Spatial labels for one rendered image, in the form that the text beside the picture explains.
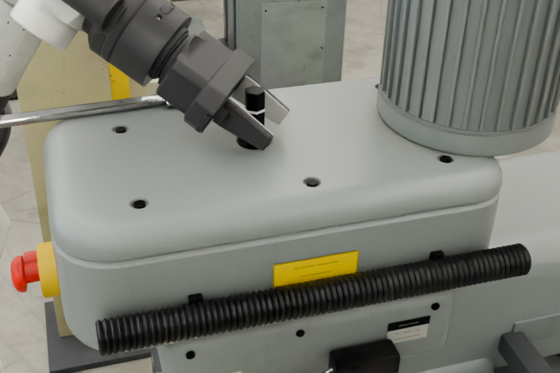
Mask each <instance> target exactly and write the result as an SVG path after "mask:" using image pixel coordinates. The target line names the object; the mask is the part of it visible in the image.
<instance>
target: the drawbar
mask: <svg viewBox="0 0 560 373"><path fill-rule="evenodd" d="M245 107H246V109H247V110H248V111H252V112H259V111H261V110H263V109H264V108H265V91H264V89H263V87H257V86H251V87H248V88H246V89H245ZM250 114H251V113H250ZM251 115H252V116H253V117H255V118H256V119H257V120H258V121H259V122H261V123H262V124H263V125H264V118H265V112H262V113H259V114H257V115H256V114H251ZM245 148H246V149H249V150H259V149H258V148H257V147H255V146H253V145H252V144H250V143H248V142H246V141H245Z"/></svg>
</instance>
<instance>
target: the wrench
mask: <svg viewBox="0 0 560 373"><path fill-rule="evenodd" d="M165 104H166V106H167V108H168V109H170V108H175V107H174V106H172V105H171V104H170V103H168V102H166V101H165V100H164V99H162V98H161V97H160V96H158V95H157V94H154V95H148V96H141V97H130V98H123V99H117V100H111V101H105V102H93V103H87V104H80V105H74V106H67V107H56V108H49V109H43V110H36V111H30V112H19V113H13V114H6V115H0V128H4V127H15V126H21V125H27V124H33V123H39V122H51V121H57V120H63V119H69V118H75V117H86V116H93V115H99V114H105V113H111V112H122V111H129V110H135V109H141V108H147V107H158V106H164V105H165Z"/></svg>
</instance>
